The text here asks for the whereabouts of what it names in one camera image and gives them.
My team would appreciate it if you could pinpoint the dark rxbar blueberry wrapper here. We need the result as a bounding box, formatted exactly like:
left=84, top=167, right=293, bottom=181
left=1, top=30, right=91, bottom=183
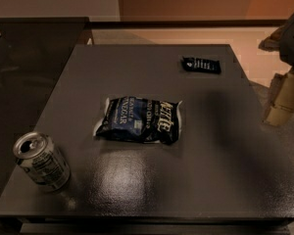
left=181, top=57, right=221, bottom=74

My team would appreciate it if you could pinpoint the silver soda can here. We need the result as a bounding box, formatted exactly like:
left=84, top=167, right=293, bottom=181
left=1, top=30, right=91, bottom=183
left=13, top=131, right=71, bottom=192

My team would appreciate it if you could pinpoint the blue kettle chip bag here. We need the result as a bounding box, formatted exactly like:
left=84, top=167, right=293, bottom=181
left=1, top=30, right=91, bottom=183
left=93, top=96, right=182, bottom=145

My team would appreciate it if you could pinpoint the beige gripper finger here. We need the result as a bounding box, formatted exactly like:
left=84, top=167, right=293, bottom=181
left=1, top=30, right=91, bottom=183
left=258, top=27, right=283, bottom=52
left=263, top=70, right=294, bottom=126

